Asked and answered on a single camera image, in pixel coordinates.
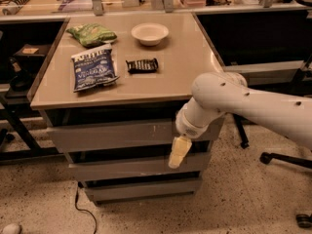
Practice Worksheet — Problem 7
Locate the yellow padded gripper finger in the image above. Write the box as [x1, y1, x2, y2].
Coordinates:
[168, 136, 192, 169]

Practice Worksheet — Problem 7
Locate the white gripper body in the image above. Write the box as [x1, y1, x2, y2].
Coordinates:
[175, 102, 208, 138]

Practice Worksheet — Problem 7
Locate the grey top drawer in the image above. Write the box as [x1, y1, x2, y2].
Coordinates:
[47, 114, 226, 154]

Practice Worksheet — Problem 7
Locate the grey drawer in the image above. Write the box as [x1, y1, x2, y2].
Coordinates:
[47, 114, 226, 154]
[69, 152, 211, 181]
[85, 177, 202, 202]

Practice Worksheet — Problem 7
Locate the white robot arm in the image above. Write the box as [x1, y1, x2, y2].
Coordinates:
[169, 72, 312, 169]

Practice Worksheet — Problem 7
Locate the grey middle drawer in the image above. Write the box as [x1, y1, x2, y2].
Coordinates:
[69, 152, 211, 181]

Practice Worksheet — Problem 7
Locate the grey bottom drawer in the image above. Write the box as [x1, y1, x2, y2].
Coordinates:
[85, 177, 202, 202]

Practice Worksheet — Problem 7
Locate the grey drawer cabinet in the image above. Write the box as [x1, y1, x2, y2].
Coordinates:
[31, 13, 222, 191]

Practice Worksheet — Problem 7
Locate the black desk leg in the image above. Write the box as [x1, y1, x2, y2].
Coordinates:
[233, 114, 249, 149]

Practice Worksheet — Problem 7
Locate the black striped snack bar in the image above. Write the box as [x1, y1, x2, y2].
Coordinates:
[126, 58, 158, 74]

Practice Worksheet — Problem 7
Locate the black office chair base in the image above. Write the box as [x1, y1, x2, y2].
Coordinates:
[259, 152, 312, 169]

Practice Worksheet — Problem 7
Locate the white bowl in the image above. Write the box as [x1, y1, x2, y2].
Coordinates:
[131, 23, 169, 47]

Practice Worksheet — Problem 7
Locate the blue kettle chips bag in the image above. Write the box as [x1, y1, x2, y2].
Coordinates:
[71, 44, 119, 92]

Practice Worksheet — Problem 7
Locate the green chips bag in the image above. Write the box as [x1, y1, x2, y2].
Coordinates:
[67, 23, 117, 48]

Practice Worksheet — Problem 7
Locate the black caster wheel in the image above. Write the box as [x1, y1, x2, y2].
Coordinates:
[295, 214, 312, 228]

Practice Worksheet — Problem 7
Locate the dark bottle under desk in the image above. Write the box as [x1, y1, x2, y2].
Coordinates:
[9, 58, 32, 92]

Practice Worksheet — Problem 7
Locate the black box with label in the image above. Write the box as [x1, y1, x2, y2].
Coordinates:
[13, 44, 51, 64]

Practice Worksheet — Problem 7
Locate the white object on floor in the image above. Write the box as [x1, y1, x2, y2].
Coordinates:
[0, 223, 21, 234]

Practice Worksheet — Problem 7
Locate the black floor cable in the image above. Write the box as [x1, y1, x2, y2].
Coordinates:
[74, 185, 98, 234]

